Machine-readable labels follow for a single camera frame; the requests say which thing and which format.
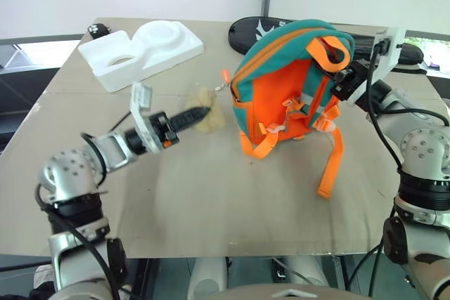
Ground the small black white device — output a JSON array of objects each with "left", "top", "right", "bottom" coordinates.
[{"left": 86, "top": 22, "right": 113, "bottom": 39}]

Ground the orange and teal backpack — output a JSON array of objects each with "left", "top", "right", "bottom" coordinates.
[{"left": 221, "top": 18, "right": 355, "bottom": 200}]

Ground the black oval case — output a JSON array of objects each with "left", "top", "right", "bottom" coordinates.
[{"left": 396, "top": 42, "right": 425, "bottom": 67}]

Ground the white rounded robot leg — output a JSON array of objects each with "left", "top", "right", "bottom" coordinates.
[
  {"left": 277, "top": 256, "right": 339, "bottom": 291},
  {"left": 186, "top": 256, "right": 230, "bottom": 300}
]

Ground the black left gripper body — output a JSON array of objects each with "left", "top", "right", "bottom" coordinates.
[{"left": 155, "top": 111, "right": 181, "bottom": 148}]

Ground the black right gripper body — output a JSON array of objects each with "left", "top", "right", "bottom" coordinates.
[{"left": 329, "top": 60, "right": 369, "bottom": 103}]

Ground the black racket bag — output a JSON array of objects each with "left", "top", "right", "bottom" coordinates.
[{"left": 227, "top": 16, "right": 295, "bottom": 56}]

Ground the beige plush keychain toy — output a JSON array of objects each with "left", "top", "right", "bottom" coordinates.
[{"left": 182, "top": 89, "right": 226, "bottom": 134}]

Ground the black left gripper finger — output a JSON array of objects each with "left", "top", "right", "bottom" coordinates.
[
  {"left": 169, "top": 105, "right": 214, "bottom": 128},
  {"left": 173, "top": 109, "right": 213, "bottom": 133}
]

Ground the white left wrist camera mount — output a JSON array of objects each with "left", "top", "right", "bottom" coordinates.
[{"left": 129, "top": 81, "right": 166, "bottom": 154}]

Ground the white foam box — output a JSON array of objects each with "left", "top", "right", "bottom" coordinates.
[{"left": 77, "top": 20, "right": 205, "bottom": 93}]

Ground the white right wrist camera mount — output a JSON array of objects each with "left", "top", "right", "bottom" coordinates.
[{"left": 346, "top": 27, "right": 406, "bottom": 108}]

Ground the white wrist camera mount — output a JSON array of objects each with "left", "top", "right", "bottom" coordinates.
[
  {"left": 346, "top": 27, "right": 406, "bottom": 108},
  {"left": 129, "top": 81, "right": 166, "bottom": 154}
]

